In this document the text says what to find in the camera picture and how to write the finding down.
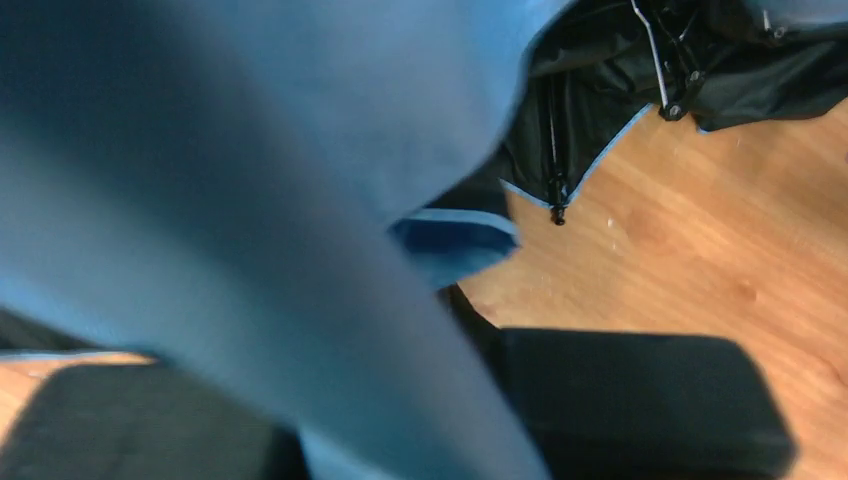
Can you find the light blue folding umbrella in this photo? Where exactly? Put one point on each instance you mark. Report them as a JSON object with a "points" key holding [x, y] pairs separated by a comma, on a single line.
{"points": [[268, 196]]}

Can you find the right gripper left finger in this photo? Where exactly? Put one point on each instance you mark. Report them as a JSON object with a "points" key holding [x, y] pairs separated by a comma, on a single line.
{"points": [[143, 422]]}

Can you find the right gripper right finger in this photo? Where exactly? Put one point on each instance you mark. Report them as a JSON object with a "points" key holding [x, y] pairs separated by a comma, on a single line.
{"points": [[616, 405]]}

